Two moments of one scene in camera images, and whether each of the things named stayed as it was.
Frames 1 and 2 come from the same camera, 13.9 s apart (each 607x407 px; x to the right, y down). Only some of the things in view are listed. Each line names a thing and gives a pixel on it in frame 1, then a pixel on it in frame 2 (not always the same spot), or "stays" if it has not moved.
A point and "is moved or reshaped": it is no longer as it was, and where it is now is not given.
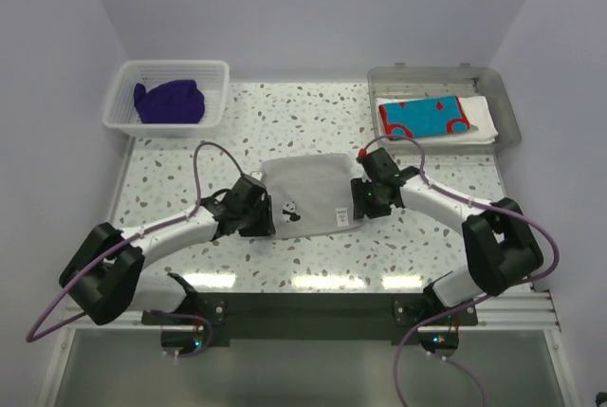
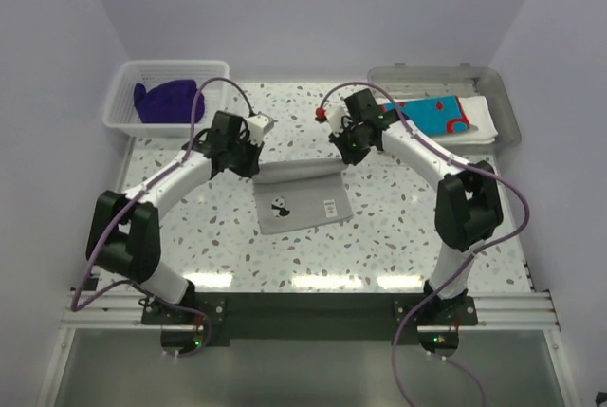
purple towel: x=174 y=102 stays
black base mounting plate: x=315 y=316 stays
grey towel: x=311 y=194 is moved or reshaped
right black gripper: x=361 y=207 to x=340 y=139
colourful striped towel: x=424 y=117 stays
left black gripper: x=265 y=226 to x=251 y=168
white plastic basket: x=120 y=117 stays
